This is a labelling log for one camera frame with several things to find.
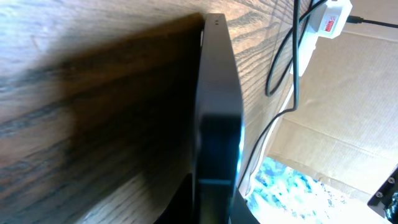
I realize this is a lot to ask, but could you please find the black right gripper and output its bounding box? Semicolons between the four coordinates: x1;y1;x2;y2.
367;166;397;218

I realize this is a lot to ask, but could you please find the white power strip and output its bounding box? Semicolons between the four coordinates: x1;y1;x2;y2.
289;0;327;77

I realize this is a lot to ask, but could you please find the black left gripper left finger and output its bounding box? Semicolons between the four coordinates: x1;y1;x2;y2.
154;174;193;224

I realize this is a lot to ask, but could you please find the blue Samsung Galaxy smartphone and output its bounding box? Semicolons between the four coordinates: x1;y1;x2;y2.
192;13;244;223

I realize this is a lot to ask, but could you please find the white power strip cord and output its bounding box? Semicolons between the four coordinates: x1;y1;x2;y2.
238;83;295;198

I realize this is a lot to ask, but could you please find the white USB charger adapter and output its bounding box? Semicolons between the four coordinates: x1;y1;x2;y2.
309;0;353;39

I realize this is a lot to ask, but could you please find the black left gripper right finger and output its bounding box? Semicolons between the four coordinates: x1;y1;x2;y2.
228;187;259;224

